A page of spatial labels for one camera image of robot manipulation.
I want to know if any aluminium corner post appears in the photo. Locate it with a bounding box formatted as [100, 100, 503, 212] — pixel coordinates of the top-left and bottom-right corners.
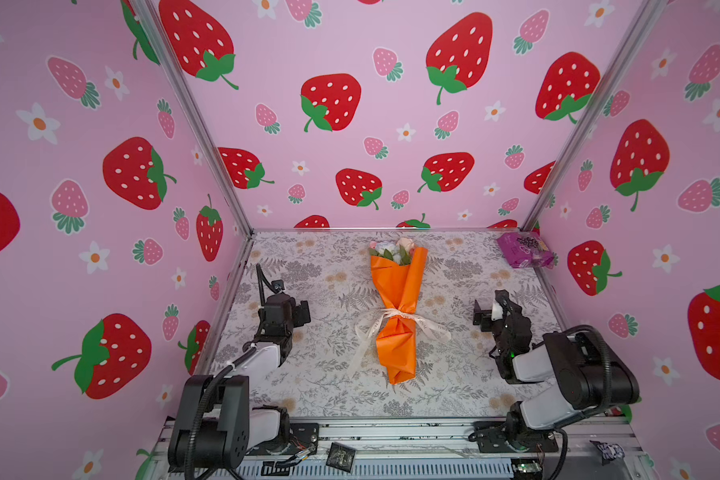
[520, 0, 667, 232]
[133, 0, 254, 239]

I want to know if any left aluminium corner post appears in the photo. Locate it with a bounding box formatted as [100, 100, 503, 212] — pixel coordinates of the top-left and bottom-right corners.
[133, 0, 254, 239]

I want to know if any white rose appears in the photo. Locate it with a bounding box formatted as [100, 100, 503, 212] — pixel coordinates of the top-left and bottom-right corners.
[369, 241, 402, 263]

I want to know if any black tag middle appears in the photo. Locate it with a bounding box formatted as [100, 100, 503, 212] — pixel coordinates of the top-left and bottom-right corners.
[326, 442, 356, 473]

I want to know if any aluminium front rail frame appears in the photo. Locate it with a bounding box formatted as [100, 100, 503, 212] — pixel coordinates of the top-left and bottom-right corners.
[149, 416, 652, 480]

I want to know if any white ribbon strip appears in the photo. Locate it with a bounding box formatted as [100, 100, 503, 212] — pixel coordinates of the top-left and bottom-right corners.
[346, 308, 452, 378]

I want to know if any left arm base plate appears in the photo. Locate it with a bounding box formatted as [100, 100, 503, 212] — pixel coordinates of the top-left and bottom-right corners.
[246, 422, 320, 456]

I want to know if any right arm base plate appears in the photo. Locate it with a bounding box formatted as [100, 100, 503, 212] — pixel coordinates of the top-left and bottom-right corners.
[467, 420, 559, 454]

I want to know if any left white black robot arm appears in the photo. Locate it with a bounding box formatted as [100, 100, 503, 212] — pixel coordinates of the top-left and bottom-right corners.
[167, 293, 311, 479]

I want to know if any right aluminium corner post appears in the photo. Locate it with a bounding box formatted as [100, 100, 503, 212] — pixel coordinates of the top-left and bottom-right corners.
[520, 0, 667, 232]

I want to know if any purple snack packet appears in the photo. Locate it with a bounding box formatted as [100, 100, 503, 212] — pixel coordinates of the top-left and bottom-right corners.
[497, 232, 556, 269]

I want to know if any orange wrapping paper sheet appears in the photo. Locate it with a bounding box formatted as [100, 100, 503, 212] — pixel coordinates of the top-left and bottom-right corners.
[370, 247, 428, 385]

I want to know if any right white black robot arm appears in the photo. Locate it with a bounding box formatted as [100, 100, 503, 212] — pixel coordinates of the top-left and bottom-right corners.
[468, 290, 640, 452]

